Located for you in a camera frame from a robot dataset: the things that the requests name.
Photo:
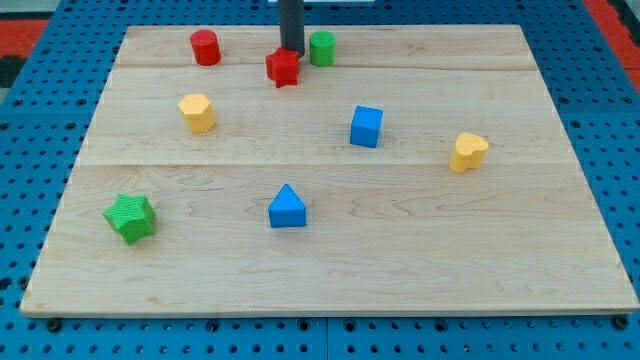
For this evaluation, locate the red star block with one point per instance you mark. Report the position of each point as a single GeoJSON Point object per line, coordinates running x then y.
{"type": "Point", "coordinates": [282, 67]}

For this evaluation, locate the green star block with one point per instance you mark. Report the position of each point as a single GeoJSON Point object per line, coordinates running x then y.
{"type": "Point", "coordinates": [132, 217]}

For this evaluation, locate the blue triangle block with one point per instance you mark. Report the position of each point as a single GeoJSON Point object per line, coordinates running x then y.
{"type": "Point", "coordinates": [287, 209]}

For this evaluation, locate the blue cube block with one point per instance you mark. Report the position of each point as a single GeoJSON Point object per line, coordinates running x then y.
{"type": "Point", "coordinates": [365, 126]}

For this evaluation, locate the light wooden board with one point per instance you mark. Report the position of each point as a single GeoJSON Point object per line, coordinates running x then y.
{"type": "Point", "coordinates": [391, 231]}

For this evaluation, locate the green cylinder block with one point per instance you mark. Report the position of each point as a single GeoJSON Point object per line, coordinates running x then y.
{"type": "Point", "coordinates": [322, 46]}

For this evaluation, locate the yellow hexagon block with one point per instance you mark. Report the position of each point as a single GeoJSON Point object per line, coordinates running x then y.
{"type": "Point", "coordinates": [197, 112]}

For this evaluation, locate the yellow heart block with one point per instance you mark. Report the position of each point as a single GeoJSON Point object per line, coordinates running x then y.
{"type": "Point", "coordinates": [468, 153]}

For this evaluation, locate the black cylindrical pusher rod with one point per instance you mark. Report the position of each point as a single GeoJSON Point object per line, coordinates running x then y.
{"type": "Point", "coordinates": [291, 16]}

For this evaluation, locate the red cylinder block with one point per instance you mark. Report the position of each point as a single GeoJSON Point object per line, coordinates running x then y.
{"type": "Point", "coordinates": [205, 47]}

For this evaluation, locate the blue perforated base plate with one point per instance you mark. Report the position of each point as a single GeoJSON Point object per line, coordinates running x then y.
{"type": "Point", "coordinates": [48, 110]}

